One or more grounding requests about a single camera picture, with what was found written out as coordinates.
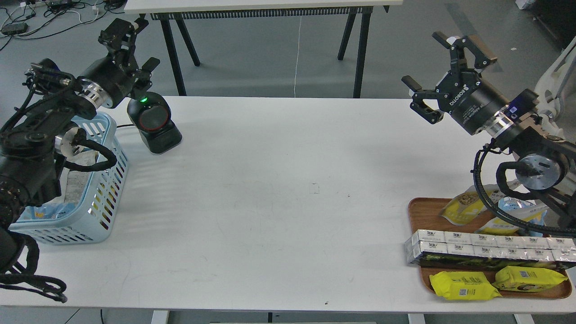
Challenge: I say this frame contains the black barcode scanner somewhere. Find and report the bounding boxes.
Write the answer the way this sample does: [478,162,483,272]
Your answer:
[127,92,182,154]

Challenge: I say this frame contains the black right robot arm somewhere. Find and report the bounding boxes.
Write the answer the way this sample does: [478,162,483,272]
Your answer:
[401,31,575,238]

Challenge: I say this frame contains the blue and yellow snack bag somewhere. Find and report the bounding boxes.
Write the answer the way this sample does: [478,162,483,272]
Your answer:
[475,197,549,236]

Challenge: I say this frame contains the light blue plastic basket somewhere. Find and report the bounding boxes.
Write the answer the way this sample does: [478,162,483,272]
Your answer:
[9,112,129,245]

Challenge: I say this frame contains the white hanging cable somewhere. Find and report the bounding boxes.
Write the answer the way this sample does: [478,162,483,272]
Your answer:
[294,16,302,98]

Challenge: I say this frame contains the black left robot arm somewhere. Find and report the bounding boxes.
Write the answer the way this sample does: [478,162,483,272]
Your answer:
[1,17,160,303]

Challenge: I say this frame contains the yellow snack pack right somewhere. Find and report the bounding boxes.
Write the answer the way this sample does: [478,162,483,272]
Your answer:
[491,266,568,293]

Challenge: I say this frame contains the black legged background table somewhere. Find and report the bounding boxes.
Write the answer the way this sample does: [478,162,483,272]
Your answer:
[124,0,403,99]

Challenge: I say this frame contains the white stand frame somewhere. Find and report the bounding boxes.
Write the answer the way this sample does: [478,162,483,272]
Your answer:
[535,38,576,140]

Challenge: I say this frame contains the black floor cables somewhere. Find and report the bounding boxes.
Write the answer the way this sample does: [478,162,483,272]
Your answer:
[0,0,126,51]

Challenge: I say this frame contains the white snack bag in basket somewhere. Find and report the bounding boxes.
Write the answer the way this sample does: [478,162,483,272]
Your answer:
[63,150,99,206]

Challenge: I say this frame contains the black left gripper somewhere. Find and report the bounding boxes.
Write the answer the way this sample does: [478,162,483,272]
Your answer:
[78,17,161,109]

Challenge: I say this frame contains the yellow nut snack pouch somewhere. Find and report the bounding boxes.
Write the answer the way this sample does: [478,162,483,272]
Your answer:
[439,186,487,226]

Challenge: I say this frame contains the silver boxed snack multipack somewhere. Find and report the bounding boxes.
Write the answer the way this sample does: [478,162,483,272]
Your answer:
[403,229,576,271]

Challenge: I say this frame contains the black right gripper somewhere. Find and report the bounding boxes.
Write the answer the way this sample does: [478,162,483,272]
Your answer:
[401,31,514,136]

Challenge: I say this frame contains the brown wooden tray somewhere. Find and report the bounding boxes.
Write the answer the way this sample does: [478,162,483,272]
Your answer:
[408,197,572,300]

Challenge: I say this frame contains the blue snack bag in basket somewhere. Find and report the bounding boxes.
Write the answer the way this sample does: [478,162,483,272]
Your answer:
[19,203,77,222]

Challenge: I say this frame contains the yellow snack pack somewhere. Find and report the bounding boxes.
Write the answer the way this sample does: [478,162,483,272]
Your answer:
[429,271,502,300]
[491,266,568,293]

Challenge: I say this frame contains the yellow snack pack left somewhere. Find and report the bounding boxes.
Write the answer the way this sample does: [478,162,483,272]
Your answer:
[429,271,502,300]

